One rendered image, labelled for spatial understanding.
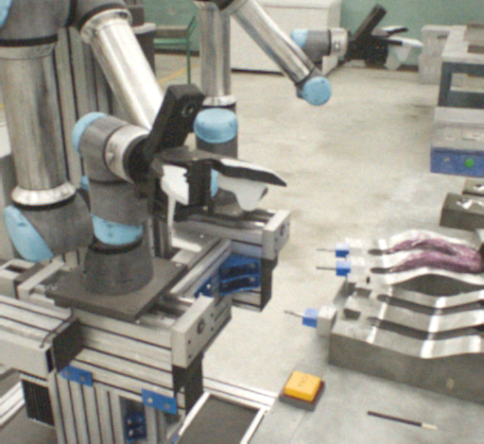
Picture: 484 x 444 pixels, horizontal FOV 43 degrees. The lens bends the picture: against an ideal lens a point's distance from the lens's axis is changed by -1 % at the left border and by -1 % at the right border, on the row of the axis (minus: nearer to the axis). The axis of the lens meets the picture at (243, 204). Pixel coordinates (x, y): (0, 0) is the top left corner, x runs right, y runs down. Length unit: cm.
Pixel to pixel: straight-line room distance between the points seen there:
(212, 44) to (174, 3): 773
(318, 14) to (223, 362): 572
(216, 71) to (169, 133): 98
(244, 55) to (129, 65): 717
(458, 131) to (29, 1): 414
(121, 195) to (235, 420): 140
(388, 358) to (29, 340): 77
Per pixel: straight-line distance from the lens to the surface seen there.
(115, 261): 129
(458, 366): 142
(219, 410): 225
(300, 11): 792
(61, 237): 120
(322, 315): 156
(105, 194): 93
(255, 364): 278
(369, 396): 143
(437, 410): 143
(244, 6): 160
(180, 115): 76
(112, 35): 110
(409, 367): 144
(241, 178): 77
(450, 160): 498
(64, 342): 139
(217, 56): 174
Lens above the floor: 172
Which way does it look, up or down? 24 degrees down
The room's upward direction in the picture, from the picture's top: straight up
